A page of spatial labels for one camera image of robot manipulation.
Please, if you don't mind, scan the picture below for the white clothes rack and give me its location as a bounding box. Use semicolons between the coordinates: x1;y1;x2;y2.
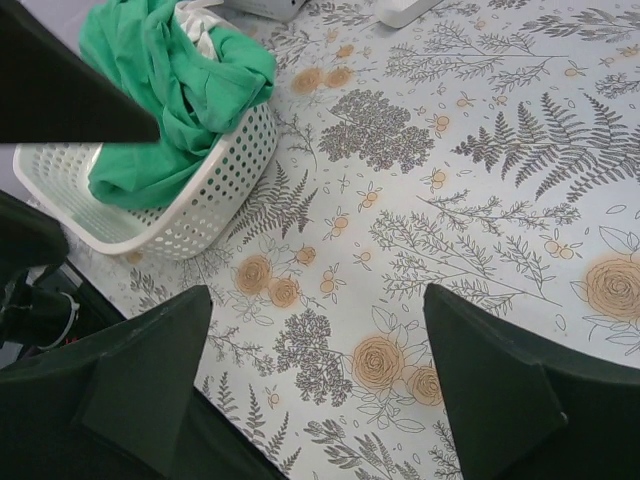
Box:
375;0;441;29

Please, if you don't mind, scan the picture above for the white perforated laundry basket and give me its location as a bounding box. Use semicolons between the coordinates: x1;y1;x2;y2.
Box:
13;99;278;260

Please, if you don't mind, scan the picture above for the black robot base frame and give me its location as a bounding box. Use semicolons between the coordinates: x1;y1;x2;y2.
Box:
1;192;125;367

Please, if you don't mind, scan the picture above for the green shirt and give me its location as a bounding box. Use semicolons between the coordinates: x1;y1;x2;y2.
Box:
79;1;277;209

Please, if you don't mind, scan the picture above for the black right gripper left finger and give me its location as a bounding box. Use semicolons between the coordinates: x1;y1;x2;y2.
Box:
1;286;280;479

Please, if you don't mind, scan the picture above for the floral patterned table mat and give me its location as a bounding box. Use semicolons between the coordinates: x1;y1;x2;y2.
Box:
114;0;640;480

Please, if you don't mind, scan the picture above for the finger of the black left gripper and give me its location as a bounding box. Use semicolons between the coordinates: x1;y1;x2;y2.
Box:
1;1;160;144

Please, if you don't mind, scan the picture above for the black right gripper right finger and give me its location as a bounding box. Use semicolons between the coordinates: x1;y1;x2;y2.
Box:
423;284;639;479

